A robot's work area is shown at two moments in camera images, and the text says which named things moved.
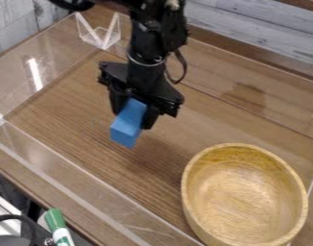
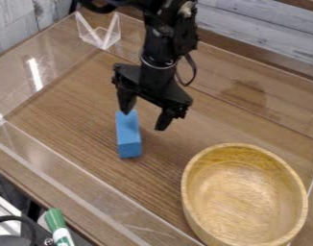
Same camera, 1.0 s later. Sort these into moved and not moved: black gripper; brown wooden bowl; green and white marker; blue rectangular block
Moved: black gripper; blue rectangular block
Not moved: green and white marker; brown wooden bowl
